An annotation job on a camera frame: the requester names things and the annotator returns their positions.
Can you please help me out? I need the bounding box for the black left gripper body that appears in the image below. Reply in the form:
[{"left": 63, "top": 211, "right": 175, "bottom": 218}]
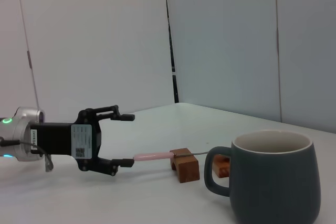
[{"left": 30, "top": 108, "right": 103, "bottom": 173}]

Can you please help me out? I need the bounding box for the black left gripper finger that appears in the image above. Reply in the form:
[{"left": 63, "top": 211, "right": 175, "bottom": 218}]
[
  {"left": 95, "top": 104, "right": 136, "bottom": 122},
  {"left": 97, "top": 156, "right": 135, "bottom": 177}
]

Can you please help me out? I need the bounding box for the pink handled metal spoon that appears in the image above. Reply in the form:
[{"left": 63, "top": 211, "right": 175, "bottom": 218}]
[{"left": 133, "top": 148, "right": 211, "bottom": 162}]

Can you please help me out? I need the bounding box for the dark grey ceramic cup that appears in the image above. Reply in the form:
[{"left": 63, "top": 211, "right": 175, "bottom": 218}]
[{"left": 204, "top": 129, "right": 321, "bottom": 224}]

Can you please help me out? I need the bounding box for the arched brown wooden block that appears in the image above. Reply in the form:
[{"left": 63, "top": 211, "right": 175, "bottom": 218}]
[{"left": 169, "top": 147, "right": 201, "bottom": 183}]

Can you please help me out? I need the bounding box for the flat reddish wooden block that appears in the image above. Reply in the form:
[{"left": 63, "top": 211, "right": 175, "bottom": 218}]
[{"left": 213, "top": 154, "right": 232, "bottom": 179}]

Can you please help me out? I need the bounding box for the left wrist cable with plug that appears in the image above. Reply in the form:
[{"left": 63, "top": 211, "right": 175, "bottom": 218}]
[{"left": 0, "top": 139, "right": 55, "bottom": 173}]

